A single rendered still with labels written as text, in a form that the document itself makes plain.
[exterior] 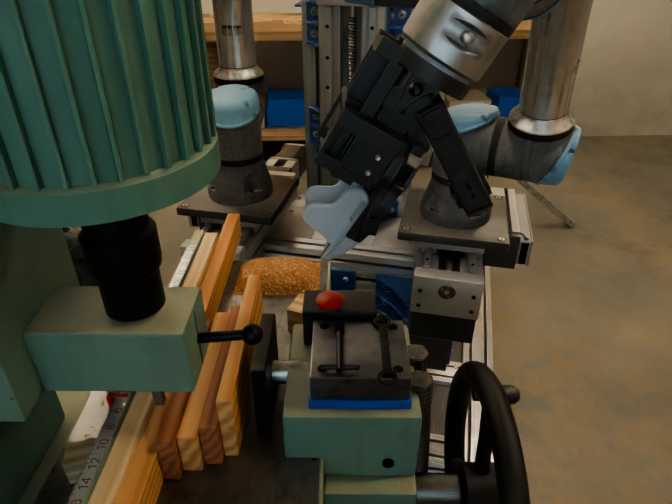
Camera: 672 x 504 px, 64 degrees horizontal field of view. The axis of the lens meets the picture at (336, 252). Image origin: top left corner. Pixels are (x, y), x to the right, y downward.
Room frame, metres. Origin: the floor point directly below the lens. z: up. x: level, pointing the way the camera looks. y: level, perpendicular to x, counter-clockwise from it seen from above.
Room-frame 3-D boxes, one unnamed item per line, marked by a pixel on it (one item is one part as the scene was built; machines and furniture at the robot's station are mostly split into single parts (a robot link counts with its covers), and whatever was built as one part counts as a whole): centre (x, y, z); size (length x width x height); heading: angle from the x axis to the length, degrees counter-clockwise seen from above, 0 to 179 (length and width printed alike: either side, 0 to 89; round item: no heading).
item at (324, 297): (0.45, 0.01, 1.02); 0.03 x 0.03 x 0.01
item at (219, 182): (1.14, 0.22, 0.87); 0.15 x 0.15 x 0.10
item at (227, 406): (0.46, 0.10, 0.94); 0.21 x 0.01 x 0.08; 179
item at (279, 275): (0.67, 0.09, 0.91); 0.12 x 0.09 x 0.03; 89
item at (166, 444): (0.41, 0.16, 0.93); 0.18 x 0.02 x 0.06; 179
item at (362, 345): (0.42, -0.02, 0.99); 0.13 x 0.11 x 0.06; 179
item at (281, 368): (0.42, 0.05, 0.95); 0.09 x 0.07 x 0.09; 179
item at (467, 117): (1.03, -0.27, 0.98); 0.13 x 0.12 x 0.14; 65
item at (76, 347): (0.38, 0.20, 1.03); 0.14 x 0.07 x 0.09; 89
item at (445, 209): (1.04, -0.26, 0.87); 0.15 x 0.15 x 0.10
